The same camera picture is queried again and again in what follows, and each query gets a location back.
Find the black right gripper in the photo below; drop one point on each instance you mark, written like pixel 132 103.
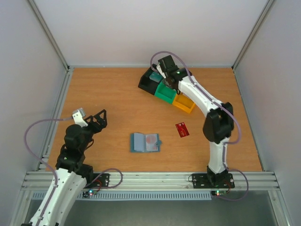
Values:
pixel 170 82

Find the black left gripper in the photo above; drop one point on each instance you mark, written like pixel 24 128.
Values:
pixel 103 123

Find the red VIP card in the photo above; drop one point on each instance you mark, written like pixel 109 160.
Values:
pixel 182 129

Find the teal card holder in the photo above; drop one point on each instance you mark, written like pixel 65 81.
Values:
pixel 144 143

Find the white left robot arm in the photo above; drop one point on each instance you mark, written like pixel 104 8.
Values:
pixel 70 174

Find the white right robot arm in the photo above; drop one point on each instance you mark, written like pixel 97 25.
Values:
pixel 218 124

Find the teal card in bin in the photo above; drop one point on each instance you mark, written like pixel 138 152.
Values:
pixel 156 77

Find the green plastic bin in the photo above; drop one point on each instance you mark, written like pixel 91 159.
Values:
pixel 165 93

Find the yellow plastic bin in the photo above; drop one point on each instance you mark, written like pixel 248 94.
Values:
pixel 184 103

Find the black plastic bin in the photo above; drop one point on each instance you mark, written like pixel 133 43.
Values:
pixel 147 84

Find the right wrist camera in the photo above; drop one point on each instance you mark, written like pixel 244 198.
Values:
pixel 160 71

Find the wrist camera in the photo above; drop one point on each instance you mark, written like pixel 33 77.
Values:
pixel 78 117
pixel 160 71

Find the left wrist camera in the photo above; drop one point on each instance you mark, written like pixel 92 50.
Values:
pixel 78 117

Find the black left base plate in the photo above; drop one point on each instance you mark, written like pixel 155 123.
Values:
pixel 101 182

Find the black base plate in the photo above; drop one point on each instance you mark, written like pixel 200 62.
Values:
pixel 101 182
pixel 203 181

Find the grey slotted cable duct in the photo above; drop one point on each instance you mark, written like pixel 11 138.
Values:
pixel 145 196

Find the aluminium front rail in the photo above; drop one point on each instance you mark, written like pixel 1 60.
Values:
pixel 165 181

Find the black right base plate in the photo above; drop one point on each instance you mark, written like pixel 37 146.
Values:
pixel 203 181

